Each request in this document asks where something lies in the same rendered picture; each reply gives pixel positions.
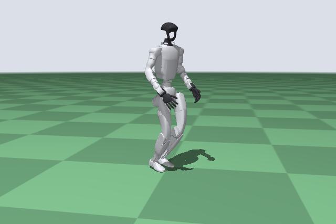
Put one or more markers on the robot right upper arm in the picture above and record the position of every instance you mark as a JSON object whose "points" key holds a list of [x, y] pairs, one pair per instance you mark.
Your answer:
{"points": [[153, 54]]}

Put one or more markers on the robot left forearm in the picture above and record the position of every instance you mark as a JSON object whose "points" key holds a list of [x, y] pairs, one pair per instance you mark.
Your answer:
{"points": [[186, 79]]}

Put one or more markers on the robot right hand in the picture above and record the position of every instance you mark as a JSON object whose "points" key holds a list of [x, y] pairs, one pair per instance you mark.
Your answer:
{"points": [[167, 98]]}

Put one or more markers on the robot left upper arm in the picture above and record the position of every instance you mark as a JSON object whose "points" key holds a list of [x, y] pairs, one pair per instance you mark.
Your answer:
{"points": [[180, 68]]}

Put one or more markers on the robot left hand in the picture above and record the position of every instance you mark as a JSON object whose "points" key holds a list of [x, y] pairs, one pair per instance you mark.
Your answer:
{"points": [[195, 92]]}

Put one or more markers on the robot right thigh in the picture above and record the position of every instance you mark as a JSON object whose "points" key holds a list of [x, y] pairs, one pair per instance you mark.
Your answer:
{"points": [[164, 115]]}

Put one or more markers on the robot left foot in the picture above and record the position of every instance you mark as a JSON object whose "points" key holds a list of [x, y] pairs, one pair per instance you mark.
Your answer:
{"points": [[165, 162]]}

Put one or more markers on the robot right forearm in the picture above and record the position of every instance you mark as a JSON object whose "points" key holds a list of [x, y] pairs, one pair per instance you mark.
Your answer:
{"points": [[153, 81]]}

